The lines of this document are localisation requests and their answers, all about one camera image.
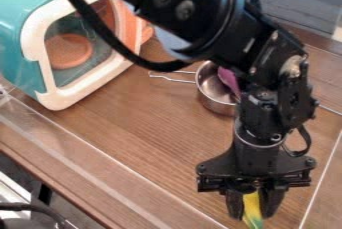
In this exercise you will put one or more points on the purple toy eggplant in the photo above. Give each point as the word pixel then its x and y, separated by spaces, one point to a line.
pixel 229 79

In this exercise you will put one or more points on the blue toy microwave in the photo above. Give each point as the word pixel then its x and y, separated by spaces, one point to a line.
pixel 28 23

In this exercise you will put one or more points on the orange microwave turntable plate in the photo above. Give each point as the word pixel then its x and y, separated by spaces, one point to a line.
pixel 68 50

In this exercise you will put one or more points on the yellow toy banana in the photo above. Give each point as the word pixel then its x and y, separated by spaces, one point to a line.
pixel 251 214

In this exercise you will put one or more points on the clear acrylic barrier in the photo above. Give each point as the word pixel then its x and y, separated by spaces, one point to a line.
pixel 116 196

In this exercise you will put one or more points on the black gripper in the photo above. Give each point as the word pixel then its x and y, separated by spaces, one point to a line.
pixel 255 163

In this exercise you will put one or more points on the silver pot with wire handle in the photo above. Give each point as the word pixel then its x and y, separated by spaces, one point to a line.
pixel 212 93

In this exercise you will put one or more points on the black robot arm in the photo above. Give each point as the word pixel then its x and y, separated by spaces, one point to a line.
pixel 230 33

